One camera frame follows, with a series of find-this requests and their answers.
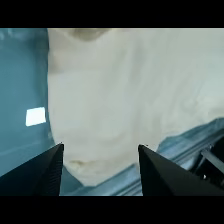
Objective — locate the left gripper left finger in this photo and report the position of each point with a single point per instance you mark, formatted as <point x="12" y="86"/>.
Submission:
<point x="36" y="176"/>

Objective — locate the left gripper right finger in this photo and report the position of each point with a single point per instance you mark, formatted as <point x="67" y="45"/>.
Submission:
<point x="163" y="176"/>

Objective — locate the pale yellow T-shirt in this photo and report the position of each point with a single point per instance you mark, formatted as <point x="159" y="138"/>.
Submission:
<point x="126" y="100"/>

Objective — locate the silver frame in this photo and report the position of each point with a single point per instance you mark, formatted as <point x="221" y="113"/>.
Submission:
<point x="213" y="158"/>

